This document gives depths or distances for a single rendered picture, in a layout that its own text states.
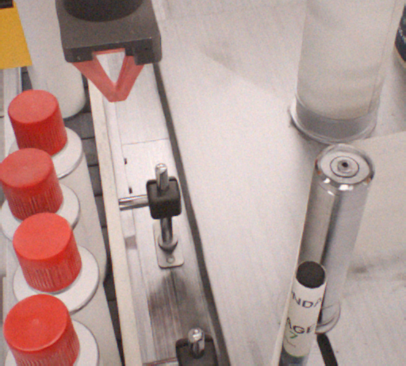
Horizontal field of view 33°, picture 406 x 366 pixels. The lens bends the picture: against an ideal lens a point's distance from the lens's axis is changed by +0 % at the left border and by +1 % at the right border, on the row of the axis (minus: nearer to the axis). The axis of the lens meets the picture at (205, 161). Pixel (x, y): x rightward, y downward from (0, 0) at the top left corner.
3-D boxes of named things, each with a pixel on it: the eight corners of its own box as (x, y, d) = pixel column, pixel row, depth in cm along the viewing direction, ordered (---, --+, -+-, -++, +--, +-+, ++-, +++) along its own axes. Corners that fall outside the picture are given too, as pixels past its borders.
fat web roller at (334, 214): (347, 329, 56) (393, 186, 42) (293, 340, 55) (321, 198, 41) (330, 281, 59) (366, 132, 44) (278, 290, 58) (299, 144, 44)
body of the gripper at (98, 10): (140, -28, 53) (132, -121, 47) (162, 57, 46) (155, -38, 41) (55, -18, 52) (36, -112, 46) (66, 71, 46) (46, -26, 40)
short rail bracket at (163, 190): (185, 253, 67) (181, 175, 57) (155, 259, 66) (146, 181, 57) (179, 227, 69) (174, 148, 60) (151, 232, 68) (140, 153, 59)
